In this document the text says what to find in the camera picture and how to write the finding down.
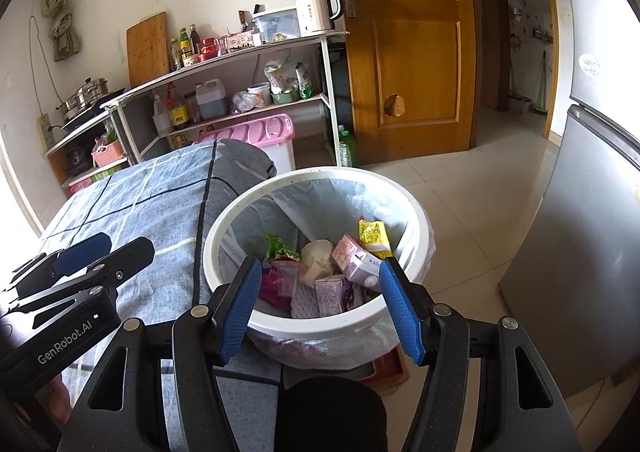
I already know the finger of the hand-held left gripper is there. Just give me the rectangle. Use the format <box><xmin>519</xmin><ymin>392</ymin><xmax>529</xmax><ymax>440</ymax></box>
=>
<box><xmin>9</xmin><ymin>237</ymin><xmax>156</xmax><ymax>314</ymax></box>
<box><xmin>0</xmin><ymin>232</ymin><xmax>112</xmax><ymax>298</ymax></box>

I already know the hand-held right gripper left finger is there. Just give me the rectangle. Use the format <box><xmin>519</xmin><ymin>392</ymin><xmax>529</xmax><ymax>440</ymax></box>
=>
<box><xmin>56</xmin><ymin>256</ymin><xmax>263</xmax><ymax>452</ymax></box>

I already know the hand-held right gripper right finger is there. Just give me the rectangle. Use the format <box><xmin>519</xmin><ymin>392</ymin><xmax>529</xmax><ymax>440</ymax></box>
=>
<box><xmin>378</xmin><ymin>257</ymin><xmax>583</xmax><ymax>452</ymax></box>

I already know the maroon wrapper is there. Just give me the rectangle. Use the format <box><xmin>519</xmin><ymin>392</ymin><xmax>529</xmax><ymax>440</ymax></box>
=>
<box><xmin>257</xmin><ymin>264</ymin><xmax>301</xmax><ymax>310</ymax></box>

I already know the short white foam net sleeve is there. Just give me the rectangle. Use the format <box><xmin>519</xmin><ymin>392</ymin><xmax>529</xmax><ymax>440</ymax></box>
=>
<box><xmin>290</xmin><ymin>289</ymin><xmax>326</xmax><ymax>320</ymax></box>

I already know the pink milk carton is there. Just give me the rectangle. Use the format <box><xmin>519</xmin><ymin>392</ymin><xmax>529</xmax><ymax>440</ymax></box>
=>
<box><xmin>331</xmin><ymin>233</ymin><xmax>388</xmax><ymax>289</ymax></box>

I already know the white round bin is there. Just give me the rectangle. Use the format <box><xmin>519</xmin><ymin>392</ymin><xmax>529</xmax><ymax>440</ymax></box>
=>
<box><xmin>202</xmin><ymin>166</ymin><xmax>436</xmax><ymax>370</ymax></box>

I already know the purple milk carton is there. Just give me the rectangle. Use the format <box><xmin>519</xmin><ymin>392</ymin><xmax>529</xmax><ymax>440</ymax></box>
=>
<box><xmin>314</xmin><ymin>277</ymin><xmax>366</xmax><ymax>319</ymax></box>

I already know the green snack wrapper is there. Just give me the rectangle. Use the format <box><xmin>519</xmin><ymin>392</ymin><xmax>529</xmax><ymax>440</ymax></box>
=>
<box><xmin>262</xmin><ymin>232</ymin><xmax>301</xmax><ymax>263</ymax></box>

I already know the yellow snack wrapper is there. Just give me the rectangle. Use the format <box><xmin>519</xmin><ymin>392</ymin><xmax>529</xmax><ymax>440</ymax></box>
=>
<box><xmin>357</xmin><ymin>217</ymin><xmax>393</xmax><ymax>258</ymax></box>

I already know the white green packet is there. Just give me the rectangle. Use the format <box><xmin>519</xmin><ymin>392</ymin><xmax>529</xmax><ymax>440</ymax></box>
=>
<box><xmin>299</xmin><ymin>239</ymin><xmax>336</xmax><ymax>289</ymax></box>

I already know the clear bin liner bag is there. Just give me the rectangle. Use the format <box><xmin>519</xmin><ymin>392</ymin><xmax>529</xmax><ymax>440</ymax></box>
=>
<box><xmin>220</xmin><ymin>174</ymin><xmax>433</xmax><ymax>370</ymax></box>

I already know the green red carton box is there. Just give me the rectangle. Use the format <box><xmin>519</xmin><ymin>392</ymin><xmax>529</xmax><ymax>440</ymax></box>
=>
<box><xmin>67</xmin><ymin>159</ymin><xmax>131</xmax><ymax>195</ymax></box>

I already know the blue checked tablecloth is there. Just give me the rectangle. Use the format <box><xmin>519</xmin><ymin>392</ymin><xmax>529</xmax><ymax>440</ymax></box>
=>
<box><xmin>37</xmin><ymin>138</ymin><xmax>288</xmax><ymax>452</ymax></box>

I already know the black kitchen appliance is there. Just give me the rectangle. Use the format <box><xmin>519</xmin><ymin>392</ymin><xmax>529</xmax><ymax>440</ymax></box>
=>
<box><xmin>64</xmin><ymin>142</ymin><xmax>93</xmax><ymax>173</ymax></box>

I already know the pink basket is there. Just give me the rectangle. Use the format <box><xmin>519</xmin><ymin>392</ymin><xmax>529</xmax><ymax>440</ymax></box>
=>
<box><xmin>91</xmin><ymin>139</ymin><xmax>125</xmax><ymax>168</ymax></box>

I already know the small white shelf rack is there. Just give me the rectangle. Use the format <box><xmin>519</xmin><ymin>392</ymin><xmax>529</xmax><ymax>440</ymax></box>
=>
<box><xmin>44</xmin><ymin>109</ymin><xmax>133</xmax><ymax>188</ymax></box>

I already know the black induction cooker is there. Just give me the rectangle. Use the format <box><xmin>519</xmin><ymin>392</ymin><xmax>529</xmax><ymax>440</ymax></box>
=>
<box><xmin>62</xmin><ymin>89</ymin><xmax>126</xmax><ymax>130</ymax></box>

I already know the white plastic bottle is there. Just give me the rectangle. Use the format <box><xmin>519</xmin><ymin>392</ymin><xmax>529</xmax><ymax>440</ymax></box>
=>
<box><xmin>151</xmin><ymin>93</ymin><xmax>172</xmax><ymax>138</ymax></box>

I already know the steel steamer pot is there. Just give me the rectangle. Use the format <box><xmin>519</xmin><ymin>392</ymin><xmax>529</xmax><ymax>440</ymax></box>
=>
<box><xmin>56</xmin><ymin>77</ymin><xmax>110</xmax><ymax>115</ymax></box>

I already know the red label sauce bottle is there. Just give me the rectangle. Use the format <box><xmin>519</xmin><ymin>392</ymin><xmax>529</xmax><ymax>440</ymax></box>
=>
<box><xmin>165</xmin><ymin>83</ymin><xmax>191</xmax><ymax>130</ymax></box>

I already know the dark glass jar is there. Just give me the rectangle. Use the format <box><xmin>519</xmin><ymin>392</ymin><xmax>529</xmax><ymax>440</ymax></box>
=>
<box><xmin>182</xmin><ymin>92</ymin><xmax>201</xmax><ymax>125</ymax></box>

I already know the green plastic bottle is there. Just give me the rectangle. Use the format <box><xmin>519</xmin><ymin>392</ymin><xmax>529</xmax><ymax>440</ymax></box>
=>
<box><xmin>337</xmin><ymin>126</ymin><xmax>357</xmax><ymax>168</ymax></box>

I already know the pink lid storage box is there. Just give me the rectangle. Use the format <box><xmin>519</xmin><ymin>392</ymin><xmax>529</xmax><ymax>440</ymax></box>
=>
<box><xmin>192</xmin><ymin>113</ymin><xmax>297</xmax><ymax>178</ymax></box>

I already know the white plastic jug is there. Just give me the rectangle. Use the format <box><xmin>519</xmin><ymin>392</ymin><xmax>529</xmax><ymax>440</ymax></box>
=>
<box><xmin>195</xmin><ymin>78</ymin><xmax>228</xmax><ymax>120</ymax></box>

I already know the silver refrigerator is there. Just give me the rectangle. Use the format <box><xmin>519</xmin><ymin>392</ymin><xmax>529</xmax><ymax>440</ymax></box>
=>
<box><xmin>497</xmin><ymin>0</ymin><xmax>640</xmax><ymax>403</ymax></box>

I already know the crumpled plastic bag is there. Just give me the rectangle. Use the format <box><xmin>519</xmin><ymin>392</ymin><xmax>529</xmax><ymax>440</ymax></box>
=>
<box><xmin>231</xmin><ymin>91</ymin><xmax>261</xmax><ymax>114</ymax></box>

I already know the wooden cutting board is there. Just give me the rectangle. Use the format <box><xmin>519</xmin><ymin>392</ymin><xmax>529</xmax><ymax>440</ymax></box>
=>
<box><xmin>126</xmin><ymin>11</ymin><xmax>171</xmax><ymax>89</ymax></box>

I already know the hanging cloth bag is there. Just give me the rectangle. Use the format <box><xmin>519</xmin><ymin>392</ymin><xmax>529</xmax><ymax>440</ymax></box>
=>
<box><xmin>41</xmin><ymin>0</ymin><xmax>83</xmax><ymax>63</ymax></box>

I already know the white plastic tub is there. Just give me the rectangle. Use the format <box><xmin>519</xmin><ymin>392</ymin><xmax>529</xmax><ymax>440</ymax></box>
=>
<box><xmin>247</xmin><ymin>83</ymin><xmax>272</xmax><ymax>108</ymax></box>

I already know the large white shelf rack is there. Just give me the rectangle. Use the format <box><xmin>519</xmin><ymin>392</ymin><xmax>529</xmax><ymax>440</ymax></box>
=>
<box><xmin>100</xmin><ymin>29</ymin><xmax>351</xmax><ymax>168</ymax></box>

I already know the white green food bag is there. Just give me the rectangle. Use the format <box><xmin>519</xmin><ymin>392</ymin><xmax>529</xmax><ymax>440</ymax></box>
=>
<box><xmin>264</xmin><ymin>54</ymin><xmax>296</xmax><ymax>93</ymax></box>

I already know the pink utensil holder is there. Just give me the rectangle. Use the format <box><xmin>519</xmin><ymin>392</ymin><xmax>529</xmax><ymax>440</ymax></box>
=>
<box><xmin>227</xmin><ymin>29</ymin><xmax>256</xmax><ymax>52</ymax></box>

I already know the wooden door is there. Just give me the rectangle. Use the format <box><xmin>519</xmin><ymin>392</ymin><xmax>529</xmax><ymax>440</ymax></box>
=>
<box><xmin>330</xmin><ymin>0</ymin><xmax>478</xmax><ymax>168</ymax></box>

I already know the broom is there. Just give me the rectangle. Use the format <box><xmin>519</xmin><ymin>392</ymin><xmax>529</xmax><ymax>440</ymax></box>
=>
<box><xmin>530</xmin><ymin>49</ymin><xmax>550</xmax><ymax>114</ymax></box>

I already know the clear plastic storage box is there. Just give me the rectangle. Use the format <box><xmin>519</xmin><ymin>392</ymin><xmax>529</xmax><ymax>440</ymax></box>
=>
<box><xmin>252</xmin><ymin>7</ymin><xmax>301</xmax><ymax>40</ymax></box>

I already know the white electric kettle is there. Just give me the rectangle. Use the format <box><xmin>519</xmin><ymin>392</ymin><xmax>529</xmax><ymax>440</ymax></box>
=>
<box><xmin>294</xmin><ymin>0</ymin><xmax>343</xmax><ymax>37</ymax></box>

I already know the white fridge sticker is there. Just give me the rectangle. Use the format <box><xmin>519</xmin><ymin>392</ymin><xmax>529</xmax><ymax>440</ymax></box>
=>
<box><xmin>577</xmin><ymin>53</ymin><xmax>601</xmax><ymax>78</ymax></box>

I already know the thin power cable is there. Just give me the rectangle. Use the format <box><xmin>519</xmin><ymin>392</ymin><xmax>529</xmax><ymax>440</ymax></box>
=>
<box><xmin>27</xmin><ymin>14</ymin><xmax>61</xmax><ymax>118</ymax></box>

